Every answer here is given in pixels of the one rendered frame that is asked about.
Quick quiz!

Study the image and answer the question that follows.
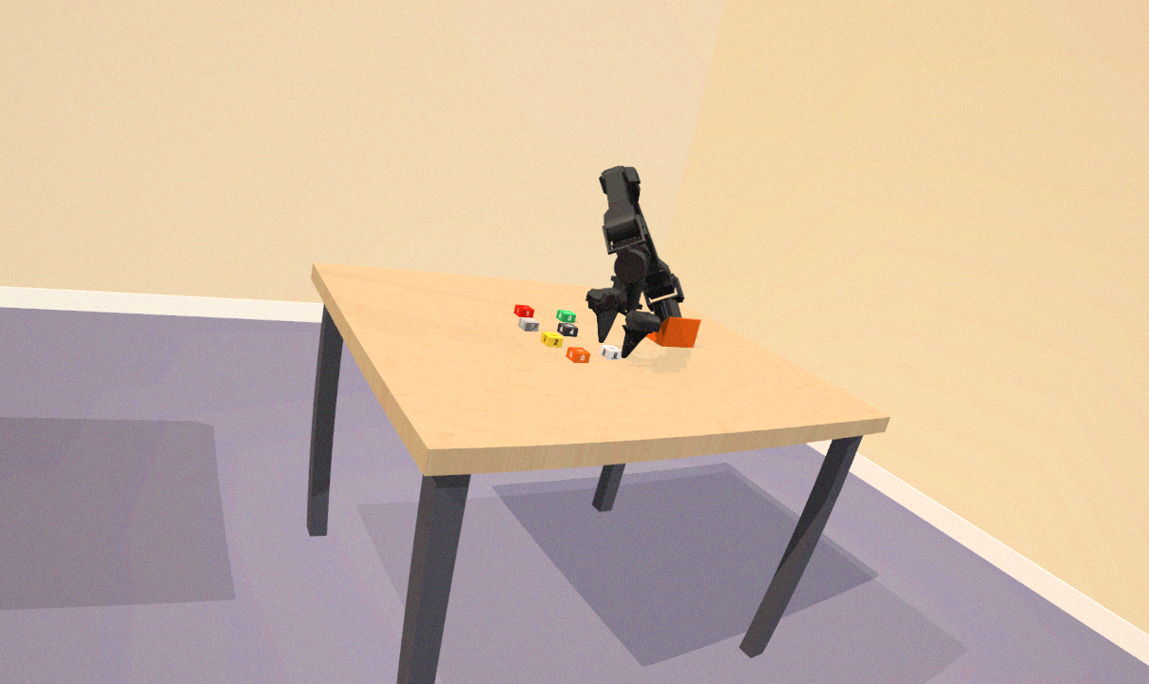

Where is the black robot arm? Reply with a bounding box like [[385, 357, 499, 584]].
[[587, 166, 684, 322]]

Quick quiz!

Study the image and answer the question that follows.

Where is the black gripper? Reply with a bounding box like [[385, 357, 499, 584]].
[[596, 275, 661, 358]]

